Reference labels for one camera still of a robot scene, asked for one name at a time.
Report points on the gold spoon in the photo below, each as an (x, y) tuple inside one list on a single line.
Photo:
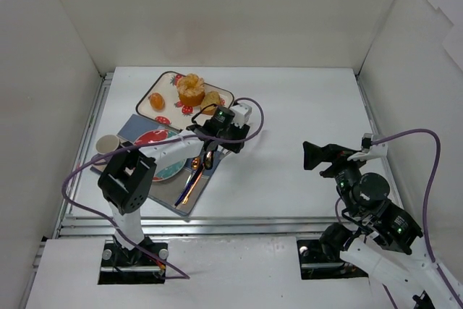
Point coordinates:
[(195, 175)]

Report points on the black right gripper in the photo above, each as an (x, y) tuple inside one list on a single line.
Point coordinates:
[(333, 161)]

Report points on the strawberry pattern enamel tray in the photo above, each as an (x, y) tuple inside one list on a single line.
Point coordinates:
[(174, 114)]

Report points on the blue grey placemat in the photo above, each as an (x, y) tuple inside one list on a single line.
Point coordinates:
[(177, 187)]

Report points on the beige mug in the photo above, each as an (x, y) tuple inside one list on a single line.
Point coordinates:
[(107, 144)]

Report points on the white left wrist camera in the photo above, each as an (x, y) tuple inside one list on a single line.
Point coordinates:
[(242, 113)]

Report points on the small orange bread roll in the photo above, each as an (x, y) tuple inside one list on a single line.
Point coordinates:
[(156, 101)]

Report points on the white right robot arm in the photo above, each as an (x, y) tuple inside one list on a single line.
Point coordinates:
[(389, 245)]

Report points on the gold fork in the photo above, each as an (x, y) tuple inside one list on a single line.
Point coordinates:
[(203, 181)]

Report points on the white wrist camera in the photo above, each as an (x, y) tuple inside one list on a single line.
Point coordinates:
[(242, 113), (369, 151)]

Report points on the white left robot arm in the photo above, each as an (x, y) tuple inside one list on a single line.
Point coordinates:
[(127, 178)]

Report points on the teal and red plate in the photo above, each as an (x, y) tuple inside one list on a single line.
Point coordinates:
[(163, 172)]

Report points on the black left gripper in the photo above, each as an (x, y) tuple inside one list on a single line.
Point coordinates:
[(231, 135)]

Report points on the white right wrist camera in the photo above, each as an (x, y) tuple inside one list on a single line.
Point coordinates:
[(369, 151)]

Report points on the large orange bundt bread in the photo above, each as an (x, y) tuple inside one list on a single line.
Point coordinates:
[(191, 90)]

